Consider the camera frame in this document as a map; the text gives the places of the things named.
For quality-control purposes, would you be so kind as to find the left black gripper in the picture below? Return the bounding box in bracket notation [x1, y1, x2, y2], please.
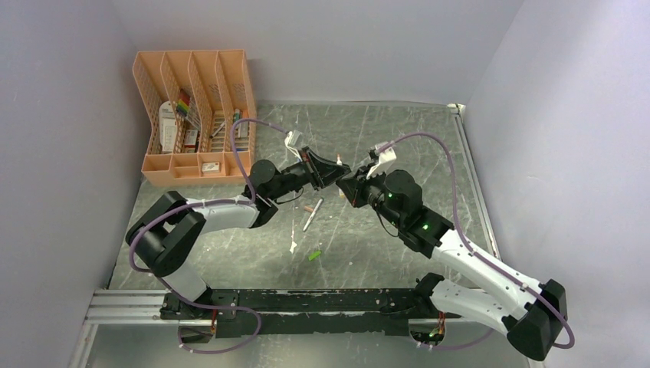
[268, 146, 351, 201]

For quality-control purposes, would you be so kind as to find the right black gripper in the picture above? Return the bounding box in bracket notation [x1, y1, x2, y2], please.
[338, 163, 405, 229]

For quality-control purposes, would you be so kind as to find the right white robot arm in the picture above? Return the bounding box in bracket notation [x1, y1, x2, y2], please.
[336, 169, 568, 361]

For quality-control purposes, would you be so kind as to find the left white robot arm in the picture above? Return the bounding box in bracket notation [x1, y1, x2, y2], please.
[125, 147, 351, 319]

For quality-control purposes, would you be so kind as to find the white pen on table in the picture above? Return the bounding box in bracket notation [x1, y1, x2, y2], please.
[302, 198, 324, 232]

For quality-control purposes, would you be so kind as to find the green pen cap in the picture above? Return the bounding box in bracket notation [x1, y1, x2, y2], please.
[308, 251, 322, 261]

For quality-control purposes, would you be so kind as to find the small white box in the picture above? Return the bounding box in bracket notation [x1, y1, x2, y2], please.
[201, 162, 221, 175]

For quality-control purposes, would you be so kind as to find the orange file organizer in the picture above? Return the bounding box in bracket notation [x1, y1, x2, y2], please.
[133, 49, 257, 186]

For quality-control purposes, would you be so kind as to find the colored markers pack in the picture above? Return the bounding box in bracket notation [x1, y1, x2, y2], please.
[176, 89, 191, 121]

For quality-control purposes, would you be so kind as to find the white booklet in organizer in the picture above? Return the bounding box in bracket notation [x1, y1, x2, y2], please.
[159, 101, 177, 153]

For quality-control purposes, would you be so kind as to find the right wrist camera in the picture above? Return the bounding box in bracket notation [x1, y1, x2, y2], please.
[366, 142, 397, 179]

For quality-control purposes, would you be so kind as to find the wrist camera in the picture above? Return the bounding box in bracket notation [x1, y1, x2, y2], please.
[284, 130, 303, 162]
[366, 142, 397, 179]

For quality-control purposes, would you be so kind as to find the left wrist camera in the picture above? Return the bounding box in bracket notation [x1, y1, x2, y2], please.
[284, 130, 303, 162]

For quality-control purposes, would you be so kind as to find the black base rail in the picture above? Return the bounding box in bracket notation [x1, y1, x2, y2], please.
[159, 288, 440, 338]

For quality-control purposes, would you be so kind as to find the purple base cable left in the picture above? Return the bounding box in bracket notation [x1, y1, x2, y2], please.
[167, 294, 263, 355]

